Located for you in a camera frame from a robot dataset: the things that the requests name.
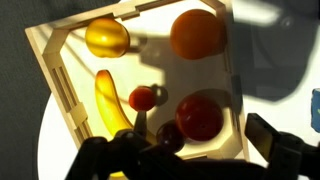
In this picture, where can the round yellow fruit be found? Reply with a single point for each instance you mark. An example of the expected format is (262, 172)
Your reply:
(106, 37)

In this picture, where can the red apple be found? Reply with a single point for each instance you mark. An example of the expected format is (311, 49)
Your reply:
(199, 116)

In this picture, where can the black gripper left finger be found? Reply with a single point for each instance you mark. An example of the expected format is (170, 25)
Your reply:
(110, 153)

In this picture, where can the orange fruit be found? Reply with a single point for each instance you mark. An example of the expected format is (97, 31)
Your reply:
(197, 34)

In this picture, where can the small red strawberry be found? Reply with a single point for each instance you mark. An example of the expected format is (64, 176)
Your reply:
(142, 98)

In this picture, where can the light wooden tray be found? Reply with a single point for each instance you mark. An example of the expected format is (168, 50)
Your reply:
(63, 83)

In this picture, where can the dark purple plum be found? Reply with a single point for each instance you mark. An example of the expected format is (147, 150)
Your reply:
(170, 136)

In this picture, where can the yellow banana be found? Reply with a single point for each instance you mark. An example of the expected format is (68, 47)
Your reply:
(108, 103)

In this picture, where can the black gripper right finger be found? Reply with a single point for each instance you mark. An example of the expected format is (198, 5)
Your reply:
(280, 150)

